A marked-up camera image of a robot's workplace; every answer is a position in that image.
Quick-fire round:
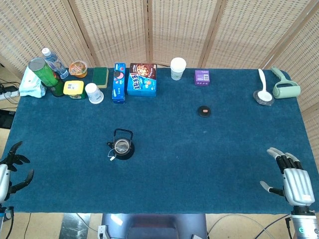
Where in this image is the black power adapter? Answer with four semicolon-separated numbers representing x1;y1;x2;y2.
0;85;17;94

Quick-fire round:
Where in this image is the white power strip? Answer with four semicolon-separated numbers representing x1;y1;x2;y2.
0;91;20;101

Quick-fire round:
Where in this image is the grey cable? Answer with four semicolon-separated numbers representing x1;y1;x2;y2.
206;214;275;239

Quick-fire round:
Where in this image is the large blue cookie box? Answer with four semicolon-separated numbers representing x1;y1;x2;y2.
127;63;158;97

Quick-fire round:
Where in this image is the black cast iron teapot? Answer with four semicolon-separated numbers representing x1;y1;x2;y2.
107;128;136;161

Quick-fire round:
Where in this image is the upside-down white paper cup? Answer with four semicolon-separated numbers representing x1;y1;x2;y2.
85;83;104;105

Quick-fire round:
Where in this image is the narrow blue Oreo box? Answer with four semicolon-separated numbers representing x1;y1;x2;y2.
112;62;127;104

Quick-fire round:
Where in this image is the black cable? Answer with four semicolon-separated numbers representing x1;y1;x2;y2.
254;214;292;239

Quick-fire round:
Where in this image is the small purple box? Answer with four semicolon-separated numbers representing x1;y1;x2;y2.
194;69;210;87

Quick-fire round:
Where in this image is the woven rattan folding screen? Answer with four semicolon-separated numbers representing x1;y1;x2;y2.
0;0;319;160

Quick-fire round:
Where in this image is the green tub with yellow lid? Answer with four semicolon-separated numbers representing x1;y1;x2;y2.
63;80;87;100

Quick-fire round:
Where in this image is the orange sealed food cup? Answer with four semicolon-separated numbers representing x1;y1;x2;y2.
68;61;88;79

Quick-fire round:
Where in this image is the black box on floor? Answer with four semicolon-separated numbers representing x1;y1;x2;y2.
0;109;16;129

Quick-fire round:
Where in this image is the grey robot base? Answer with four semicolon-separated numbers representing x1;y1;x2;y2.
98;213;208;239

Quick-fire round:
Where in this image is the green and yellow sponge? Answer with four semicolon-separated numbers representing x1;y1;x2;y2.
92;67;110;89

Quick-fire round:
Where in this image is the blue carpet table cover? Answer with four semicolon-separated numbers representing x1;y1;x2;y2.
0;67;317;215

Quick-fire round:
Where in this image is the steel wool scrubber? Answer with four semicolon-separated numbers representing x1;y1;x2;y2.
253;90;275;106

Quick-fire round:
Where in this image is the pyramid tea bag with string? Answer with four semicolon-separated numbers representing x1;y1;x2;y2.
108;143;128;162

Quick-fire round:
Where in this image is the clear plastic water bottle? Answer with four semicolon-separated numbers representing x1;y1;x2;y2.
41;48;69;80

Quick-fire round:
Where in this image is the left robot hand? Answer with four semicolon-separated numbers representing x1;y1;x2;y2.
0;141;34;204

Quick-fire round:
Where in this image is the white wet wipes pack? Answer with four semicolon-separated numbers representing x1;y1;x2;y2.
18;67;47;98

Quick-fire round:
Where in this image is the green cylindrical can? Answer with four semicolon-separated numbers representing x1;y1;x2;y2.
28;57;59;87

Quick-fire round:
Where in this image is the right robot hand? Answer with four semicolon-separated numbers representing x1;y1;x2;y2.
260;147;316;207

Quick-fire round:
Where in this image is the black round disc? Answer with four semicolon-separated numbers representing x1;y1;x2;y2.
198;105;212;118

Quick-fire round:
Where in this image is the white plastic spoon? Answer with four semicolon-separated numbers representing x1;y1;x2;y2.
256;68;273;102

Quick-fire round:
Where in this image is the pale green lint roller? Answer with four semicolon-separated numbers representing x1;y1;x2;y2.
270;66;301;100

